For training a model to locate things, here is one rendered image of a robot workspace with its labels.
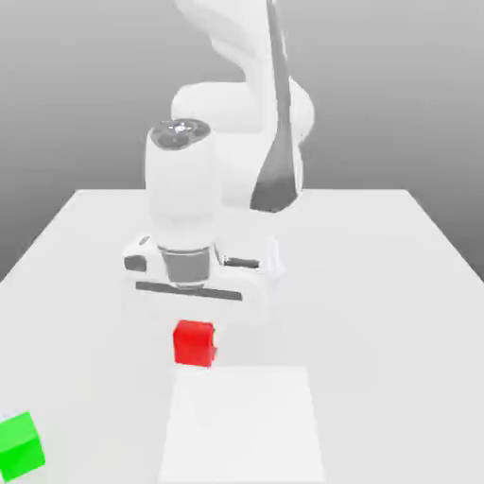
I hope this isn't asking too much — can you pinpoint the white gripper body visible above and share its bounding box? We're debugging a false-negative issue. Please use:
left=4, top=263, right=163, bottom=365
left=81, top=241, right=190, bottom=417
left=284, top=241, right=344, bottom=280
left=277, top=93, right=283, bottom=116
left=126, top=274, right=270, bottom=325

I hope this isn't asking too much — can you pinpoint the small red cube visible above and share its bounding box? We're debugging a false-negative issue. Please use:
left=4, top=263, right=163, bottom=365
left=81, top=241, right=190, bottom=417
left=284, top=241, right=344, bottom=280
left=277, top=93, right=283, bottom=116
left=172, top=320, right=218, bottom=369

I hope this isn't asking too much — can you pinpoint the small green cube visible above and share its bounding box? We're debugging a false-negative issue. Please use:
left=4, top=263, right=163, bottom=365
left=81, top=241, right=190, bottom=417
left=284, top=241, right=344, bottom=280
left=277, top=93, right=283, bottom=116
left=0, top=410, right=47, bottom=484

